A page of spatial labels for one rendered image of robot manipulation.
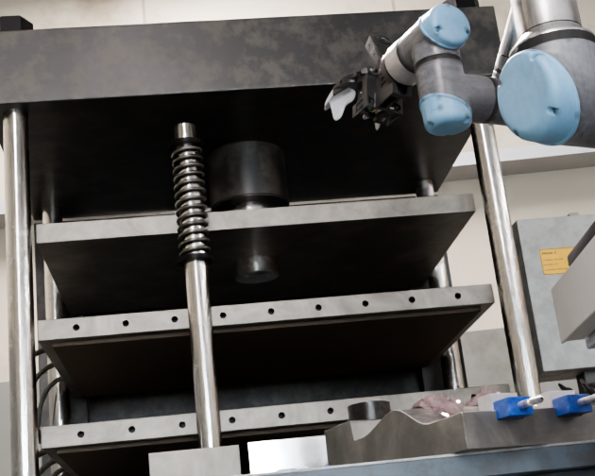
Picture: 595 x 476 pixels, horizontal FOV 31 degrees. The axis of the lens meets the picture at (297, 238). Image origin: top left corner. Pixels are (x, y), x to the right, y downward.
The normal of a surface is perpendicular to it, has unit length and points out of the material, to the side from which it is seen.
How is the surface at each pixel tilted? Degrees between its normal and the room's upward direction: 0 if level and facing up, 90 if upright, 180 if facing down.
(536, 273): 90
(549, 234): 90
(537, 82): 97
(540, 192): 90
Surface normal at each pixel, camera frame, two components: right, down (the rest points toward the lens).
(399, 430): -0.92, -0.02
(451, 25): 0.42, -0.32
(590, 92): 0.44, -0.07
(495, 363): -0.01, -0.31
